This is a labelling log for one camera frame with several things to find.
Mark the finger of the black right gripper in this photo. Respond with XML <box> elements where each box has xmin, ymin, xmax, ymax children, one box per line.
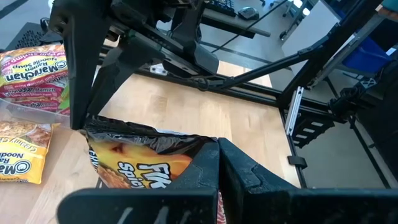
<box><xmin>49</xmin><ymin>0</ymin><xmax>109</xmax><ymax>131</ymax></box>
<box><xmin>88</xmin><ymin>40</ymin><xmax>162</xmax><ymax>115</ymax></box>

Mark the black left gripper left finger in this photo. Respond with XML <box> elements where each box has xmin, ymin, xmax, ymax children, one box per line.
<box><xmin>57</xmin><ymin>138</ymin><xmax>221</xmax><ymax>224</ymax></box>

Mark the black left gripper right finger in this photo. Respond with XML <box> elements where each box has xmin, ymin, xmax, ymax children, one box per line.
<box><xmin>218</xmin><ymin>138</ymin><xmax>398</xmax><ymax>224</ymax></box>

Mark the black fire noodle pack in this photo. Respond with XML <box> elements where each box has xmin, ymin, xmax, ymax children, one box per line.
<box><xmin>79</xmin><ymin>114</ymin><xmax>229</xmax><ymax>224</ymax></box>

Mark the clear plastic bin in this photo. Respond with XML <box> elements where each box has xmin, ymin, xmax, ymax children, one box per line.
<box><xmin>0</xmin><ymin>42</ymin><xmax>72</xmax><ymax>129</ymax></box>

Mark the yellow creamy chicken ramen pack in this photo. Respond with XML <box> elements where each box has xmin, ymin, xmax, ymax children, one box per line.
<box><xmin>0</xmin><ymin>120</ymin><xmax>54</xmax><ymax>185</ymax></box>

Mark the black keyboard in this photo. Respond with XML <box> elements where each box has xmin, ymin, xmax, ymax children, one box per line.
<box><xmin>205</xmin><ymin>0</ymin><xmax>237</xmax><ymax>16</ymax></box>

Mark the grey background desk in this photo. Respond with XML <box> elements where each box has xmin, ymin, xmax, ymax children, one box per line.
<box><xmin>200</xmin><ymin>7</ymin><xmax>272</xmax><ymax>39</ymax></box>

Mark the black computer mouse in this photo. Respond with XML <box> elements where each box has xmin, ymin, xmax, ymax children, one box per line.
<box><xmin>238</xmin><ymin>6</ymin><xmax>261</xmax><ymax>21</ymax></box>

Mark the blue storage box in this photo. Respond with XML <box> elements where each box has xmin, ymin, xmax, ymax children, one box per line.
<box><xmin>341</xmin><ymin>36</ymin><xmax>394</xmax><ymax>74</ymax></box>

